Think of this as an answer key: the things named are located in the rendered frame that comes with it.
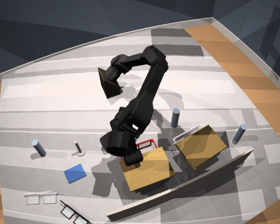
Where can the black square-framed glasses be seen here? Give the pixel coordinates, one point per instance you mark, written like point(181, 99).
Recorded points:
point(69, 212)

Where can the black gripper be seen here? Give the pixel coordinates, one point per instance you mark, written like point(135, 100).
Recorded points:
point(133, 154)

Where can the blue flat rectangular block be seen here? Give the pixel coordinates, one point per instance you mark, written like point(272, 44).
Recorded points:
point(74, 173)

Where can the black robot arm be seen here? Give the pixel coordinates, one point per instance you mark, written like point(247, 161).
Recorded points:
point(139, 111)

